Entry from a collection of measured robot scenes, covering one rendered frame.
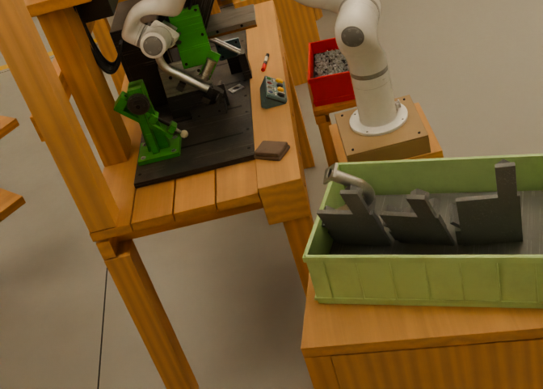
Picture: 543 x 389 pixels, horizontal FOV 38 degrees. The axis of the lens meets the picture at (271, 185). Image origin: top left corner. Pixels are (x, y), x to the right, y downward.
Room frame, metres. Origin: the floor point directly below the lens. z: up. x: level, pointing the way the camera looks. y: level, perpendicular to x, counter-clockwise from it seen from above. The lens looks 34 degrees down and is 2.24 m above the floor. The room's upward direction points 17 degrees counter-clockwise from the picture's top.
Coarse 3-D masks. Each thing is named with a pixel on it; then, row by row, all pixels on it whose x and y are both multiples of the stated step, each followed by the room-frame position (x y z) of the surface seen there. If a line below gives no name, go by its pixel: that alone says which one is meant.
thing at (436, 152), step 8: (416, 104) 2.28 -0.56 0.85; (424, 120) 2.17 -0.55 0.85; (336, 128) 2.29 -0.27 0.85; (336, 136) 2.24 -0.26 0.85; (432, 136) 2.07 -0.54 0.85; (336, 144) 2.19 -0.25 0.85; (432, 144) 2.02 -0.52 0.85; (336, 152) 2.14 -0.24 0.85; (344, 152) 2.13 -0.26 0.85; (432, 152) 1.98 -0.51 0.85; (440, 152) 1.98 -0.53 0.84; (344, 160) 2.08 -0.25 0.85
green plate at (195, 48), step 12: (192, 12) 2.67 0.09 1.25; (180, 24) 2.67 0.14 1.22; (192, 24) 2.66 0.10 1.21; (180, 36) 2.66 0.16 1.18; (192, 36) 2.65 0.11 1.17; (204, 36) 2.64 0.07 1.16; (180, 48) 2.65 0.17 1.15; (192, 48) 2.64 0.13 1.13; (204, 48) 2.64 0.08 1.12; (192, 60) 2.63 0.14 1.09; (204, 60) 2.63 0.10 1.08
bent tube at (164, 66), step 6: (168, 24) 2.64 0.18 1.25; (156, 60) 2.63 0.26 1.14; (162, 60) 2.62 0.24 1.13; (162, 66) 2.61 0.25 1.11; (168, 66) 2.62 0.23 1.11; (168, 72) 2.61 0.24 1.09; (174, 72) 2.60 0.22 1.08; (180, 72) 2.61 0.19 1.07; (180, 78) 2.60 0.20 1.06; (186, 78) 2.59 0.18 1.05; (192, 78) 2.59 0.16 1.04; (192, 84) 2.58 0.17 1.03; (198, 84) 2.58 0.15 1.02; (204, 84) 2.58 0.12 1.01; (204, 90) 2.57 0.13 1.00
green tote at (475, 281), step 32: (384, 160) 1.86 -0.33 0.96; (416, 160) 1.81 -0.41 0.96; (448, 160) 1.77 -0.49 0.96; (480, 160) 1.73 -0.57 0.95; (512, 160) 1.69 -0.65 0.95; (384, 192) 1.86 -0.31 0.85; (448, 192) 1.77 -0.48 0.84; (320, 224) 1.68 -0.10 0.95; (320, 256) 1.53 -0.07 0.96; (352, 256) 1.49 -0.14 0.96; (384, 256) 1.46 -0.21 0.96; (416, 256) 1.42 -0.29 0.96; (448, 256) 1.39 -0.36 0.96; (480, 256) 1.36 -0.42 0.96; (512, 256) 1.33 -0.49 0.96; (320, 288) 1.54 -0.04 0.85; (352, 288) 1.50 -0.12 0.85; (384, 288) 1.47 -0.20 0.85; (416, 288) 1.43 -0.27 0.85; (448, 288) 1.40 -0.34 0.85; (480, 288) 1.36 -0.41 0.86; (512, 288) 1.33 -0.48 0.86
